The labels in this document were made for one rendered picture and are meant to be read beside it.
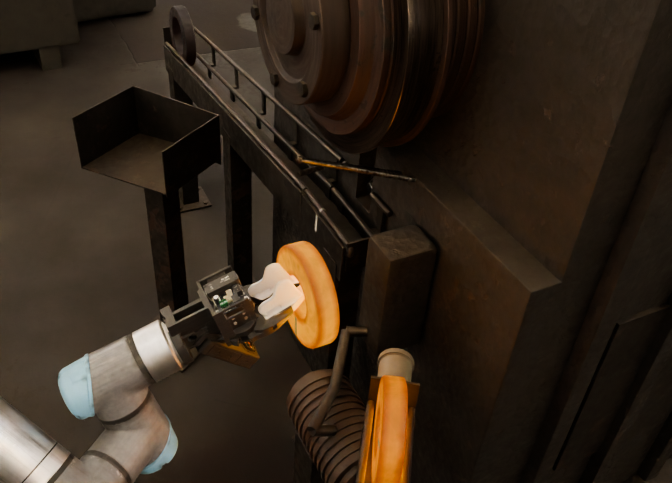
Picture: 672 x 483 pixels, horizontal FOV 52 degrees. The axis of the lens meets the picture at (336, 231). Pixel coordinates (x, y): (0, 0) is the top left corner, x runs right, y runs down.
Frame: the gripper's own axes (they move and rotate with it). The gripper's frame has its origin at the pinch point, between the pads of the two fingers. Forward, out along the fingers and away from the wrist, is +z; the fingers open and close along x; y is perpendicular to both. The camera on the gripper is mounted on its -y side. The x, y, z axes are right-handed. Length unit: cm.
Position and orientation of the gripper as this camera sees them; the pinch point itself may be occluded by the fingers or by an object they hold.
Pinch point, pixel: (306, 285)
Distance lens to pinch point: 101.2
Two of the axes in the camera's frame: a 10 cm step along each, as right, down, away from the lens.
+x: -4.5, -5.9, 6.7
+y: -1.8, -6.8, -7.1
